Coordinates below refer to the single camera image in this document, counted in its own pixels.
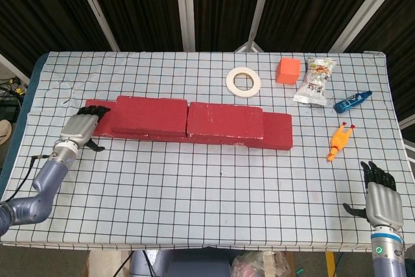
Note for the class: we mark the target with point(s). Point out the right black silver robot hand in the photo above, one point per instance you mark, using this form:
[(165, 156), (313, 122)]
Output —
[(386, 205)]

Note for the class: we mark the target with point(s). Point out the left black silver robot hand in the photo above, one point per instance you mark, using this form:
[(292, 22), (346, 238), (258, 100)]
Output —
[(78, 129)]

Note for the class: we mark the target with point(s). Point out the red brick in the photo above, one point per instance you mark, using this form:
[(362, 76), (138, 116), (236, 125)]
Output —
[(149, 115), (223, 120), (277, 131), (201, 140), (103, 129)]

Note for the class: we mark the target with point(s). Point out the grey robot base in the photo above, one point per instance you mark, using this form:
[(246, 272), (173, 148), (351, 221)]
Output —
[(194, 265)]

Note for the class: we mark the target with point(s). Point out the yellow rubber chicken toy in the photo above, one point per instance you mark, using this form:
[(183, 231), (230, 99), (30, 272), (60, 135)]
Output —
[(338, 140)]

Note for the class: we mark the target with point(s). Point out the yellow table leg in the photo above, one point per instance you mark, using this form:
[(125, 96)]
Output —
[(330, 265)]

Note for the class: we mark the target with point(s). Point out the blue small bottle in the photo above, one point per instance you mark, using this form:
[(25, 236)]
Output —
[(348, 103)]

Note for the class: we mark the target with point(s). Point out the silver snack packet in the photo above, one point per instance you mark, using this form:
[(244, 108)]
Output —
[(313, 87)]

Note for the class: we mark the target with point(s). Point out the clear plastic bag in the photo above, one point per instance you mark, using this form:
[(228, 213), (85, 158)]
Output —
[(259, 265)]

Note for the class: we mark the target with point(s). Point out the white black checkered tablecloth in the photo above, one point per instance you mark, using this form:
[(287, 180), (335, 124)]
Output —
[(207, 218)]

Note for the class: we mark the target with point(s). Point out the white tape roll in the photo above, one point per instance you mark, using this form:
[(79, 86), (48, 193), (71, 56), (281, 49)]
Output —
[(231, 84)]

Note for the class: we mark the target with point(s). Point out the orange foam cube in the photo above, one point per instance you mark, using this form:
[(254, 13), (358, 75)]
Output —
[(288, 69)]

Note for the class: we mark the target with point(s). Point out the white slanted frame post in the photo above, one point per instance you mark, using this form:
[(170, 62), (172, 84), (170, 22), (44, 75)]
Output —
[(257, 14), (95, 7), (366, 7)]

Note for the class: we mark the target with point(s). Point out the white vertical frame post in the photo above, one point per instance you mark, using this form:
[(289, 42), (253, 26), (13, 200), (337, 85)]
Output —
[(185, 7)]

